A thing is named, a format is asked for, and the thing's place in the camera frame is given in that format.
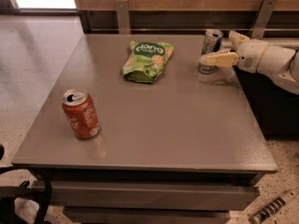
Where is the silver blue redbull can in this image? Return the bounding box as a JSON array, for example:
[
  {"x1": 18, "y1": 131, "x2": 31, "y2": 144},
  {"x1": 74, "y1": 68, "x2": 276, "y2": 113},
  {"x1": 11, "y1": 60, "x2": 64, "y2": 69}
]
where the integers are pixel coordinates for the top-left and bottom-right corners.
[{"x1": 198, "y1": 29, "x2": 223, "y2": 75}]

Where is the left metal wall bracket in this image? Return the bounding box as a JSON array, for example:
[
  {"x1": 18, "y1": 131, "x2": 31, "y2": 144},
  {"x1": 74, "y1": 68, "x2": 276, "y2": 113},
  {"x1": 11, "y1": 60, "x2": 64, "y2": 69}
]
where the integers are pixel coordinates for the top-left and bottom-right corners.
[{"x1": 115, "y1": 0, "x2": 131, "y2": 35}]

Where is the grey cabinet drawer front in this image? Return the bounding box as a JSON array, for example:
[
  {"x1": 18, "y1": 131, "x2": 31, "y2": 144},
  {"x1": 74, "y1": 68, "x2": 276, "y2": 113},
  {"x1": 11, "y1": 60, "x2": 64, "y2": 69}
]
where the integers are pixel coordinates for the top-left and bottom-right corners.
[{"x1": 51, "y1": 181, "x2": 258, "y2": 211}]

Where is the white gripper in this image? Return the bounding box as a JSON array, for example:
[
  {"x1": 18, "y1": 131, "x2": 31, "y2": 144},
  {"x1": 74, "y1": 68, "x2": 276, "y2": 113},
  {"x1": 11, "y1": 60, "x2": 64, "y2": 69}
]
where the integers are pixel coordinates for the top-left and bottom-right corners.
[{"x1": 199, "y1": 31, "x2": 269, "y2": 73}]

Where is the power strip on floor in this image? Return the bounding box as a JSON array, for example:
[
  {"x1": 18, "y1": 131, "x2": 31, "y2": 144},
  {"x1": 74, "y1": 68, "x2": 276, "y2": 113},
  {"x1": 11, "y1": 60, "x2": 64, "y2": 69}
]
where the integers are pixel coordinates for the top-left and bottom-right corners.
[{"x1": 249, "y1": 189, "x2": 297, "y2": 224}]

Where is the red coke can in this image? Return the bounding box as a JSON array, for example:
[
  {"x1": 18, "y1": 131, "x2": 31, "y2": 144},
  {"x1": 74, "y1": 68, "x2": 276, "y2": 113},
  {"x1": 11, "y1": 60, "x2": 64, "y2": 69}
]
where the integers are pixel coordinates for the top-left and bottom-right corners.
[{"x1": 62, "y1": 89, "x2": 100, "y2": 139}]

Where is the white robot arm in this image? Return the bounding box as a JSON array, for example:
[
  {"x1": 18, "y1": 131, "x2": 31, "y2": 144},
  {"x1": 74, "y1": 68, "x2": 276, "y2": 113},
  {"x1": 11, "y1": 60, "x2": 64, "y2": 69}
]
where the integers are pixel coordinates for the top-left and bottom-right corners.
[{"x1": 200, "y1": 31, "x2": 299, "y2": 94}]

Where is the lower grey drawer front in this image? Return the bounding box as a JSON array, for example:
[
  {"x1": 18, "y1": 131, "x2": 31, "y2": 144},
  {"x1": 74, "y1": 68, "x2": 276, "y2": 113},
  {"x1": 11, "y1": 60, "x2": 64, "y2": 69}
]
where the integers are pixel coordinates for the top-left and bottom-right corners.
[{"x1": 64, "y1": 207, "x2": 230, "y2": 224}]

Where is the metal wall bracket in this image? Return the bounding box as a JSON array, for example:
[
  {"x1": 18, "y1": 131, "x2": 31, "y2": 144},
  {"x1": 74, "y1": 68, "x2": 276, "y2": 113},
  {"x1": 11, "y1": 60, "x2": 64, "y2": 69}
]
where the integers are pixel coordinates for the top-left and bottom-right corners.
[
  {"x1": 251, "y1": 0, "x2": 278, "y2": 39},
  {"x1": 115, "y1": 0, "x2": 131, "y2": 35}
]

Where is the black chair base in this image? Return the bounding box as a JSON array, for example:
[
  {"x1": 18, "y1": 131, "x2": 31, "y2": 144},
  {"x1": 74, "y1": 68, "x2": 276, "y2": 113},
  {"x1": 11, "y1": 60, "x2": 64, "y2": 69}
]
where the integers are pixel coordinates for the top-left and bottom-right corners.
[{"x1": 0, "y1": 143, "x2": 53, "y2": 224}]

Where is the right metal wall bracket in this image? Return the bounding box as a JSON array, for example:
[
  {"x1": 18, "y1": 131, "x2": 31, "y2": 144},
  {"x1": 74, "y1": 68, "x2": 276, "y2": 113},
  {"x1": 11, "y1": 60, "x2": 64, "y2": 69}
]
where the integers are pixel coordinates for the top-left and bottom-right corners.
[{"x1": 251, "y1": 0, "x2": 278, "y2": 39}]

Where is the green chip bag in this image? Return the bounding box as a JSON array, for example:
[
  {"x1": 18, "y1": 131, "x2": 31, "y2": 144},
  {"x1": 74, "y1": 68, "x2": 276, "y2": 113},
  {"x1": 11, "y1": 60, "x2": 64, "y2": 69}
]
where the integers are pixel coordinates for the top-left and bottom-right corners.
[{"x1": 121, "y1": 41, "x2": 174, "y2": 84}]

